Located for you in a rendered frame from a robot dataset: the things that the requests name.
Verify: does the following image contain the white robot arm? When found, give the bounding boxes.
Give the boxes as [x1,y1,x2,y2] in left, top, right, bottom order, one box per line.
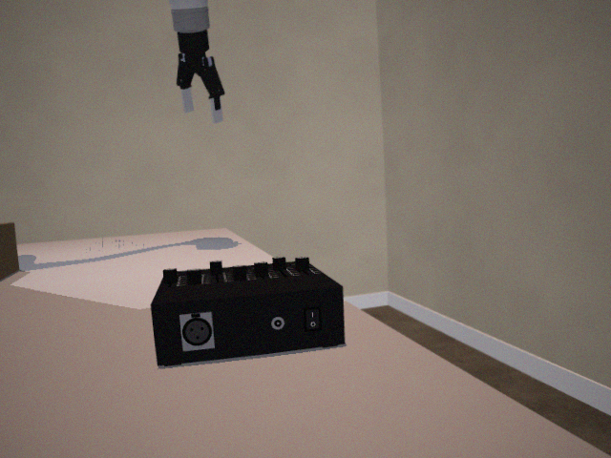
[169,0,210,33]

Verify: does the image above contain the black lighting desk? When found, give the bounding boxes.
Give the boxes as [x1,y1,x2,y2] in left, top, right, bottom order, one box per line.
[151,257,345,366]

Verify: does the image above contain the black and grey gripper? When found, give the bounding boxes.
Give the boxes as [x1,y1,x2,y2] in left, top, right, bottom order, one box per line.
[177,30,224,124]

